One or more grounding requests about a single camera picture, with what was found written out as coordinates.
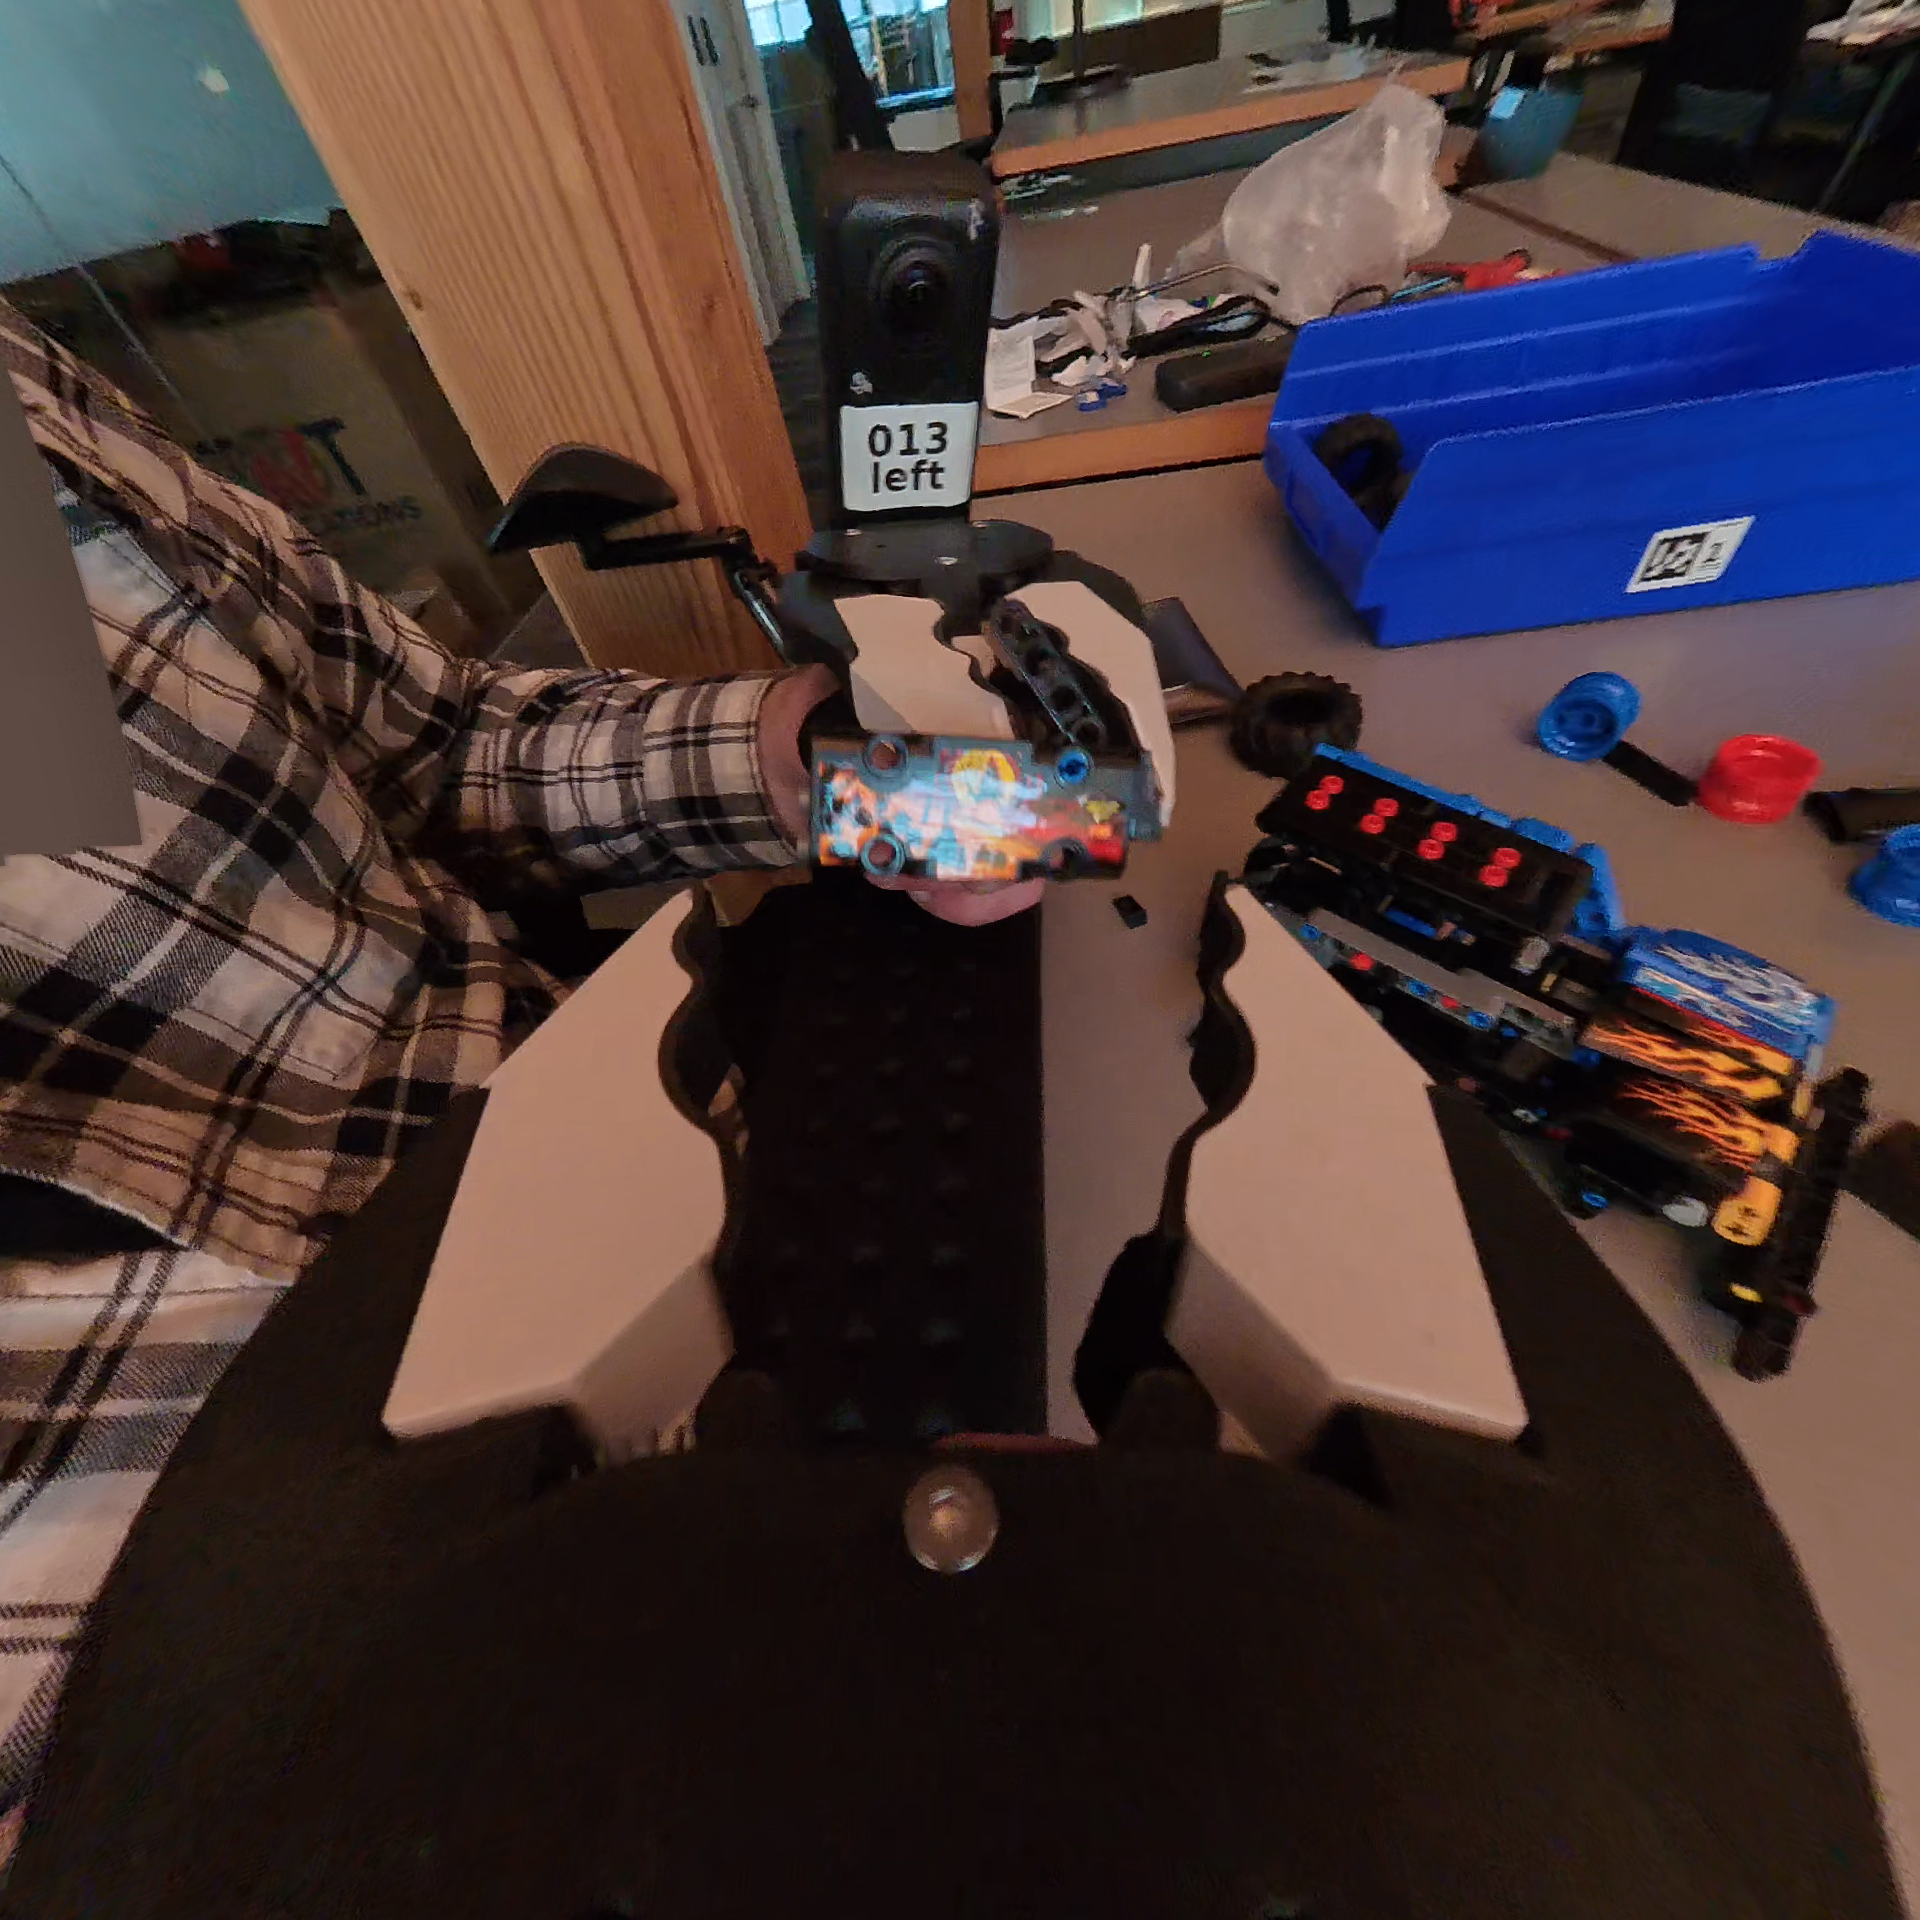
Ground white plastic bag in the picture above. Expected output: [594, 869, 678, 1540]
[1169, 82, 1454, 324]

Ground black blue brick truck model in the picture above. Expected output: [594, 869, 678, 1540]
[1236, 744, 1876, 1382]

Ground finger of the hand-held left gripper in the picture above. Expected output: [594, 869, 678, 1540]
[1031, 577, 1182, 830]
[832, 592, 1033, 745]

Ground dark grey panel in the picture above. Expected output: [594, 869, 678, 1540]
[1148, 597, 1250, 729]

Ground black rubber tyre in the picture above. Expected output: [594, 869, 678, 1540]
[1312, 411, 1413, 529]
[1232, 669, 1365, 780]

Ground red wheel hub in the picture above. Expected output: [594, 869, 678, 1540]
[1698, 732, 1823, 826]

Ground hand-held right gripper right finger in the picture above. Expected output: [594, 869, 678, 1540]
[1071, 878, 1530, 1466]

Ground black dotted mat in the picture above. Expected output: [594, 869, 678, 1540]
[717, 883, 1056, 1444]

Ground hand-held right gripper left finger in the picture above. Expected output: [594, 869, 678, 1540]
[381, 885, 752, 1466]

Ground grey desk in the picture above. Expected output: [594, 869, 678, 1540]
[960, 150, 1920, 1920]

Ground blue bin with tag label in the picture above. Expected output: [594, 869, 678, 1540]
[1263, 228, 1920, 650]

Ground white paper slips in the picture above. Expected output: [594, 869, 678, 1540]
[983, 277, 1143, 422]

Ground wooden edged table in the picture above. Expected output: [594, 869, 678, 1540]
[975, 46, 1478, 496]

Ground person's left forearm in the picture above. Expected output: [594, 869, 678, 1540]
[0, 300, 812, 904]

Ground person's plaid shirt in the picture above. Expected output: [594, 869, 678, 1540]
[0, 838, 600, 1833]

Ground black skull sticker panel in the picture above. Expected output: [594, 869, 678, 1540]
[809, 600, 1162, 885]

